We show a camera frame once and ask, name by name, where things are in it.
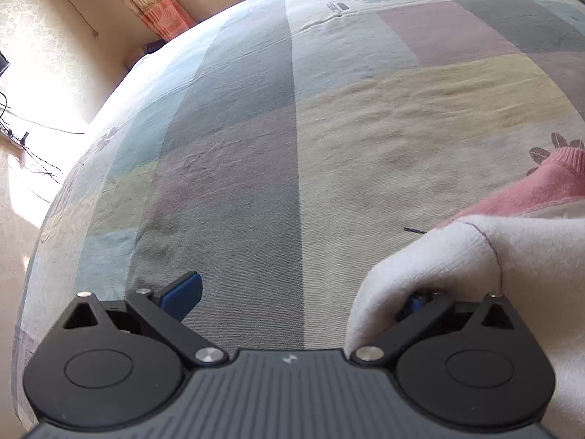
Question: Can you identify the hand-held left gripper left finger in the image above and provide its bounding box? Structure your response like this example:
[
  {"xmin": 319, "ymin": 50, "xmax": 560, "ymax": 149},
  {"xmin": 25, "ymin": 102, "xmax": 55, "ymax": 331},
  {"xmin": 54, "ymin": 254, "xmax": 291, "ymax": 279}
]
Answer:
[{"xmin": 63, "ymin": 271, "xmax": 230, "ymax": 369}]

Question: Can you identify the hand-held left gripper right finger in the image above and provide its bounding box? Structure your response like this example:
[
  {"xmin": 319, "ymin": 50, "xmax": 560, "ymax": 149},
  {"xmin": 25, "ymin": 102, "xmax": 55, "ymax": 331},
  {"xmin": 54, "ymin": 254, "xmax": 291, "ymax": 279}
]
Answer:
[{"xmin": 351, "ymin": 289, "xmax": 522, "ymax": 367}]

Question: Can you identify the pink and white knit sweater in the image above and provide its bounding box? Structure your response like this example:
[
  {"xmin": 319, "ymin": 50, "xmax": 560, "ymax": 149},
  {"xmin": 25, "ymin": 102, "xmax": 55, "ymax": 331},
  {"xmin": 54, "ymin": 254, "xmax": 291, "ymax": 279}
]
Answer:
[{"xmin": 344, "ymin": 145, "xmax": 585, "ymax": 439}]

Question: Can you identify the orange pink checked curtain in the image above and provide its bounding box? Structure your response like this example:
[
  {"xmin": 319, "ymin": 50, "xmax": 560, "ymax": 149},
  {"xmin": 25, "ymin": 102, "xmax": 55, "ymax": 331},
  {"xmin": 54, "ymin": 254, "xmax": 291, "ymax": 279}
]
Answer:
[{"xmin": 98, "ymin": 0, "xmax": 198, "ymax": 43}]

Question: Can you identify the black cables bundle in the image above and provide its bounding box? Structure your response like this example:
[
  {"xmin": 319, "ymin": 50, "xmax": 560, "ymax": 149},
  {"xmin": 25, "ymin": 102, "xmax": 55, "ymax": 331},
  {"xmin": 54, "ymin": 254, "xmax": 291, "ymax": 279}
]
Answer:
[{"xmin": 0, "ymin": 91, "xmax": 86, "ymax": 184}]

